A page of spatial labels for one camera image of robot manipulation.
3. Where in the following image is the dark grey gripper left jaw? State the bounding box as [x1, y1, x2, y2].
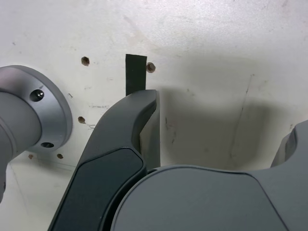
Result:
[47, 89, 161, 231]

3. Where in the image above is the black tape strip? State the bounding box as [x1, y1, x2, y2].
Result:
[125, 53, 148, 96]

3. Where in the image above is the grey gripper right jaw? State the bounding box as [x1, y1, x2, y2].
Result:
[109, 120, 308, 231]

